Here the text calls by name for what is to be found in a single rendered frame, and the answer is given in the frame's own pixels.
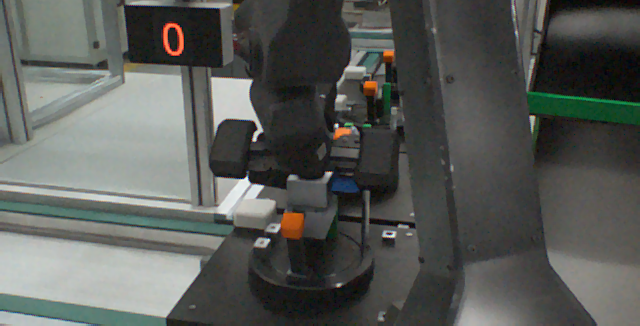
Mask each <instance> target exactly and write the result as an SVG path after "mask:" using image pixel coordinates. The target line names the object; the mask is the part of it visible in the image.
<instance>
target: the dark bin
mask: <svg viewBox="0 0 640 326"><path fill-rule="evenodd" d="M527 97H528V105H529V114H530V116H534V117H543V118H552V119H561V120H569V121H579V122H587V123H597V124H606V125H614V126H624V127H632V128H640V0H547V3H545V9H544V15H543V23H542V29H541V33H540V38H539V43H538V47H537V52H536V56H535V61H534V66H533V70H532V75H531V79H530V83H529V89H528V92H527Z"/></svg>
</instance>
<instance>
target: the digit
mask: <svg viewBox="0 0 640 326"><path fill-rule="evenodd" d="M151 11H152V22H153V33H154V44H155V55H156V60H164V61H182V62H193V48H192V34H191V20H190V11H165V10H151Z"/></svg>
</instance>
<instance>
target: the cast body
mask: <svg viewBox="0 0 640 326"><path fill-rule="evenodd" d="M333 175H334V172H323V175H322V177H315V176H302V175H291V174H290V176H289V177H288V179H287V202H288V205H287V207H286V210H285V212H284V213H287V212H288V213H292V211H293V210H299V211H306V212H307V216H306V219H304V228H303V233H302V237H303V238H314V239H325V237H326V234H327V231H328V229H330V226H331V224H332V222H333V219H334V217H335V215H336V212H337V195H335V194H333V192H332V191H331V189H332V181H333Z"/></svg>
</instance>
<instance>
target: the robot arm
mask: <svg viewBox="0 0 640 326"><path fill-rule="evenodd" d="M343 4H344V0H245V1H244V2H242V3H241V4H240V5H239V7H238V8H237V10H235V13H234V20H235V25H236V29H237V36H236V38H232V48H234V54H235V55H237V56H238V57H239V58H240V59H241V60H242V62H243V64H244V67H245V71H246V73H247V75H248V76H249V77H250V78H253V77H254V79H253V80H252V82H251V85H250V88H249V100H250V103H251V105H252V107H253V110H254V113H255V115H256V117H258V120H259V122H260V124H261V127H262V129H263V131H264V132H261V133H259V134H258V137H256V141H255V142H253V141H252V139H253V134H254V132H255V131H258V127H256V124H255V122H254V121H252V120H240V119H225V120H223V121H222V122H221V123H220V124H219V125H218V127H217V131H216V135H215V139H214V143H213V147H212V151H211V155H210V158H208V164H210V169H211V170H212V172H213V173H214V175H215V176H216V177H222V178H235V179H245V178H246V177H247V175H248V177H247V178H248V181H249V182H250V183H252V185H261V186H266V187H272V188H278V189H284V190H287V179H288V177H289V176H290V174H291V175H302V176H315V177H322V175H323V172H334V175H333V181H332V189H331V191H332V192H333V194H335V195H340V194H345V193H358V192H359V191H360V190H364V191H376V192H388V193H390V192H392V191H394V189H395V187H396V177H397V168H398V158H399V149H400V135H399V134H398V133H397V131H396V130H392V129H376V128H363V129H362V130H361V135H358V134H342V135H340V137H339V139H337V140H332V139H330V132H334V131H335V129H336V130H337V129H338V124H336V119H335V114H334V112H335V102H336V99H337V96H338V95H337V82H338V81H340V79H341V78H342V76H343V74H344V71H345V68H347V67H348V65H349V62H350V58H351V36H350V33H349V30H348V27H347V24H346V21H345V18H344V14H343V11H342V9H343ZM389 8H390V18H391V26H392V34H393V44H394V52H395V60H396V70H397V78H398V86H399V89H398V95H399V96H400V104H401V113H403V122H404V130H405V139H406V148H407V156H408V165H409V174H410V182H411V191H412V200H413V209H414V217H415V226H416V235H417V243H418V252H419V255H418V262H419V271H418V273H417V275H416V277H415V279H414V283H413V285H412V287H411V289H410V291H409V294H408V296H407V298H406V300H401V301H395V302H391V303H390V304H389V306H388V309H387V313H386V316H385V320H384V326H598V324H597V323H596V321H595V320H593V319H592V318H591V316H590V315H589V314H588V312H587V311H586V310H585V309H584V307H583V306H582V305H581V303H580V301H579V300H578V299H577V297H576V296H575V295H574V294H573V292H572V291H571V290H569V288H568V287H567V286H566V285H565V283H564V282H563V281H562V279H561V277H560V276H559V275H558V273H557V272H556V271H555V270H554V268H553V267H552V266H551V264H550V262H549V257H548V250H547V246H545V239H544V230H543V222H542V214H541V205H540V197H539V189H538V180H537V172H536V164H535V155H534V147H533V139H532V130H531V122H530V114H529V105H528V97H527V89H526V80H525V72H524V63H523V55H521V47H520V38H519V30H518V22H517V13H516V5H515V0H389ZM327 163H328V164H327ZM331 163H332V165H331ZM247 171H248V172H249V173H247Z"/></svg>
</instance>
